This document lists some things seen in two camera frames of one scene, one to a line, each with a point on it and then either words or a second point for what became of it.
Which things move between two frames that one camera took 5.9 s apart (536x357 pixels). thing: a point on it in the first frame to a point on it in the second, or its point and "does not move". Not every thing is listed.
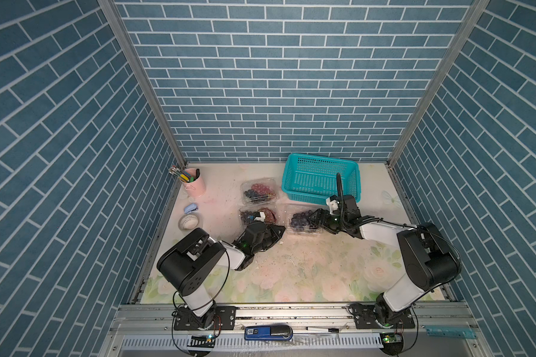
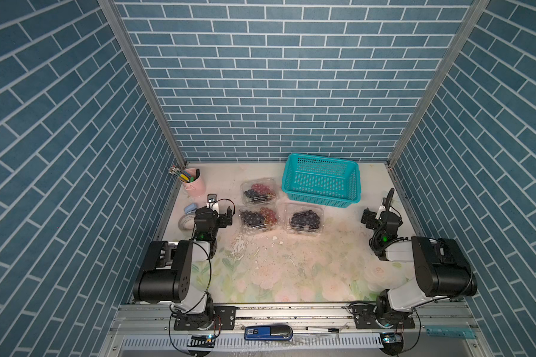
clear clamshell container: (259, 191) does not move
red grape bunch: (264, 190) does not move
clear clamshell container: (268, 214) does not move
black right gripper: (322, 223) to (371, 217)
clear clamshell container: (297, 216) does not move
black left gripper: (272, 230) to (221, 218)
